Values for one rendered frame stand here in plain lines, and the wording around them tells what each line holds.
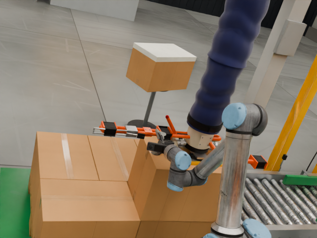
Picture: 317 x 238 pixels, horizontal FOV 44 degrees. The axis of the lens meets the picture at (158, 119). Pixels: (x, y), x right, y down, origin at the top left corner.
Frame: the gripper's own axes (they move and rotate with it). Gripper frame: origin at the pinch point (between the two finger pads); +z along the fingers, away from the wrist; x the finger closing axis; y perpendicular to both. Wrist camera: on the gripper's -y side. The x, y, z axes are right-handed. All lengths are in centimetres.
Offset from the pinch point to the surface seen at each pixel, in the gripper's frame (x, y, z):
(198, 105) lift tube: 25.1, 23.6, -4.9
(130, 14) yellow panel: 108, 243, 715
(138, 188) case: -35.9, 2.6, 12.2
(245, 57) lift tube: 58, 35, -24
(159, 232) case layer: -62, 17, 1
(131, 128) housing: 5.4, -12.6, 5.6
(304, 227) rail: -51, 119, -24
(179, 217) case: -50, 27, -4
